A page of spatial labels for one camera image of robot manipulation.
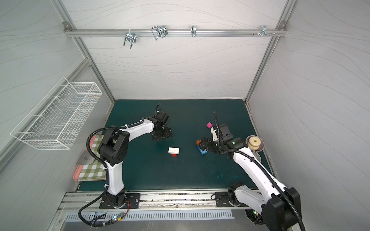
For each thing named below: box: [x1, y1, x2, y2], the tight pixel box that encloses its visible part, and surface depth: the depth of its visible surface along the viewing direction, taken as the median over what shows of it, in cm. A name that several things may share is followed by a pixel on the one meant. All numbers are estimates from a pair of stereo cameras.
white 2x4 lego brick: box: [168, 147, 180, 155], surface depth 88 cm
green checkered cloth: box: [78, 134, 106, 181], surface depth 85 cm
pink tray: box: [73, 134, 106, 182], surface depth 82 cm
